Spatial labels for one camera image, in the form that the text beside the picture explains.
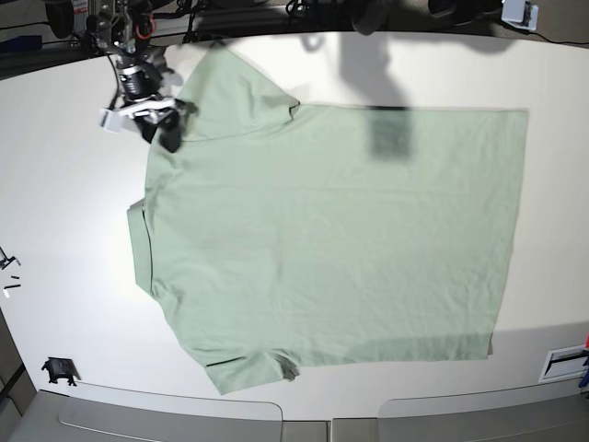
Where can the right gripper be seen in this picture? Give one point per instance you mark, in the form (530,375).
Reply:
(145,116)

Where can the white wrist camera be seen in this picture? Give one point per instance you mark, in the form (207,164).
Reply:
(520,14)
(110,120)

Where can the grey chair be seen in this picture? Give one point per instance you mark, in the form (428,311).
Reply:
(144,425)
(547,412)

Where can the black table clamp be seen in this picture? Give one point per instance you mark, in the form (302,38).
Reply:
(61,368)

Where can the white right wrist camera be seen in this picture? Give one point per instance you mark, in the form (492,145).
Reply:
(110,120)

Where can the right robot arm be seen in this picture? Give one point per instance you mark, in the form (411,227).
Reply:
(122,30)

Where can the grey chair back left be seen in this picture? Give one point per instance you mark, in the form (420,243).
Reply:
(144,425)

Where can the light green T-shirt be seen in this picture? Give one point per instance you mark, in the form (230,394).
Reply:
(283,235)

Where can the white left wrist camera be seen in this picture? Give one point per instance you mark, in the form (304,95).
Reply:
(520,14)

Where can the grey chair back right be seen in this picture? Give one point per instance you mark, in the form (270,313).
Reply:
(547,412)

